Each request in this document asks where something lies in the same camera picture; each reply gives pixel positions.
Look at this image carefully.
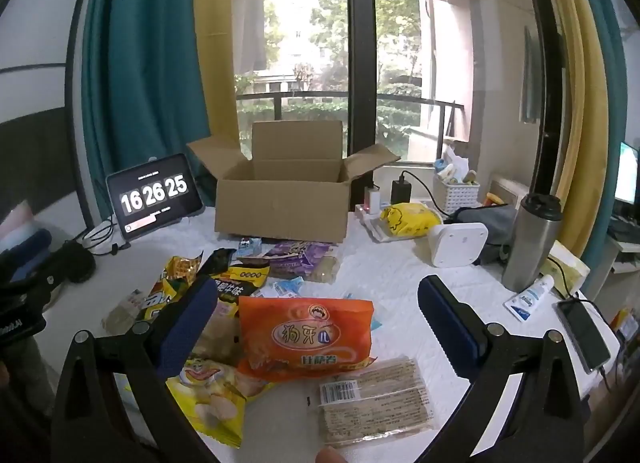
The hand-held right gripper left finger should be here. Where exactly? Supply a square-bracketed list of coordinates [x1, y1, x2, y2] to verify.
[50, 274, 221, 463]

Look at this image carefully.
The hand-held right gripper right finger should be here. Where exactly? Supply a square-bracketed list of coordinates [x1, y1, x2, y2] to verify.
[417, 275, 591, 463]

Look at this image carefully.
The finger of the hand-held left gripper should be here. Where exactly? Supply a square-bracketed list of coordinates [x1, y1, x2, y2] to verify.
[47, 240, 97, 285]

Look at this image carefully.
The black snack bag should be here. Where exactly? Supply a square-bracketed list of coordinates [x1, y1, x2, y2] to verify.
[200, 248, 236, 279]

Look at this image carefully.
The yellow chip bag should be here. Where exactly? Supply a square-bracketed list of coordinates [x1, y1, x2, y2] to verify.
[165, 355, 276, 449]

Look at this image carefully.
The orange snack packet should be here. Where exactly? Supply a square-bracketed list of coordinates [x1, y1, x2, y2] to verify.
[237, 295, 377, 384]

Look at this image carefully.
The purple snack packet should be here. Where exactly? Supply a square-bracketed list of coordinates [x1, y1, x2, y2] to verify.
[262, 240, 341, 280]

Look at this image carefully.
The brown cardboard box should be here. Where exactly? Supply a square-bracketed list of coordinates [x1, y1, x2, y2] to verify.
[186, 119, 402, 245]

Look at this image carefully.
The beige snack packet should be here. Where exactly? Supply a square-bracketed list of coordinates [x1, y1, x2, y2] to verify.
[197, 300, 243, 364]

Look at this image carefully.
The yellow cartoon snack bag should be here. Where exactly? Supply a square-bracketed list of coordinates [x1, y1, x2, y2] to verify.
[134, 284, 186, 329]

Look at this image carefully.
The gold yellow snack bag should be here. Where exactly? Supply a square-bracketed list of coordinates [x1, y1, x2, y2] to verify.
[160, 252, 205, 294]

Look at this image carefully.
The small clear cracker packet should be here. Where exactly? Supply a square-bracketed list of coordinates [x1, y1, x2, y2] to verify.
[101, 290, 146, 335]

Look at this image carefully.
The yellow black snack packet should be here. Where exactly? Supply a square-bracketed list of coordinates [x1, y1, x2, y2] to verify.
[210, 265, 271, 305]

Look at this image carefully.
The white plastic device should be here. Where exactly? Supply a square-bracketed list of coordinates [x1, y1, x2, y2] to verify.
[426, 223, 488, 269]

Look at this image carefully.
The white blue tube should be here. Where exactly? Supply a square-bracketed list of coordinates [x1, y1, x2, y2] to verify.
[502, 274, 556, 323]

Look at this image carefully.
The clear cracker packet barcode label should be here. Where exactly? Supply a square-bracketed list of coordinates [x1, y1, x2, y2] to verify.
[305, 357, 441, 448]

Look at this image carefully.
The tablet with clock display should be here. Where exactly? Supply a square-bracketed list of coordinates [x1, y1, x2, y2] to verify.
[106, 153, 205, 244]

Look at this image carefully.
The yellow plastic bag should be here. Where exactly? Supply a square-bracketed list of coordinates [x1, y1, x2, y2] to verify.
[379, 202, 443, 240]

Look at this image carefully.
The stainless steel tumbler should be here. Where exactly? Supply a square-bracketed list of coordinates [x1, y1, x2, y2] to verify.
[501, 192, 563, 292]

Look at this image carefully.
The grey pouch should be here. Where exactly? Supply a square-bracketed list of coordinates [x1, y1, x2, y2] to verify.
[445, 203, 521, 264]

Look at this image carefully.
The white woven basket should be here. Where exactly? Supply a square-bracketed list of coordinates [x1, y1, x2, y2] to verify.
[432, 174, 482, 216]

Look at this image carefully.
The black smartphone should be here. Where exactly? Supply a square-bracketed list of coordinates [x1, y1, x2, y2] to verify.
[556, 298, 613, 375]

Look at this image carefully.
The white power strip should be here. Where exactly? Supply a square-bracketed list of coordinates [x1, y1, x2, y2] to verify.
[356, 184, 431, 217]

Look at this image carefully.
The cream paper pouch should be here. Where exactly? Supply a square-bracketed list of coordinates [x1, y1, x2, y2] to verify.
[542, 240, 592, 294]

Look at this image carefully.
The white appliance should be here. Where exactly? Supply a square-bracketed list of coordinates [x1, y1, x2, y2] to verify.
[487, 173, 531, 209]

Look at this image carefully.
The white side desk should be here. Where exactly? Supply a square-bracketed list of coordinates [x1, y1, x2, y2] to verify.
[605, 216, 640, 275]

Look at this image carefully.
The teal curtain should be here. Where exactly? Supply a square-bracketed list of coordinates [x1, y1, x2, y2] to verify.
[565, 0, 629, 294]
[80, 0, 213, 231]

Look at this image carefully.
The computer monitor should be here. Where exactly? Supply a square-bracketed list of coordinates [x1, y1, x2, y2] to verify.
[614, 140, 640, 206]

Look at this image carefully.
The yellow curtain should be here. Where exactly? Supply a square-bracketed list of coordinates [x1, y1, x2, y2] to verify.
[535, 0, 608, 264]
[192, 0, 241, 154]

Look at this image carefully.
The black balcony railing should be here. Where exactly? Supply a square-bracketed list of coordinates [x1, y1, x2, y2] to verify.
[235, 90, 466, 164]

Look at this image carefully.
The black tablet cable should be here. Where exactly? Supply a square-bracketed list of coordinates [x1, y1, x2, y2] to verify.
[80, 218, 132, 257]

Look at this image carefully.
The black window frame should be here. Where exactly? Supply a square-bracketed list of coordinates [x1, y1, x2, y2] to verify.
[345, 0, 563, 196]

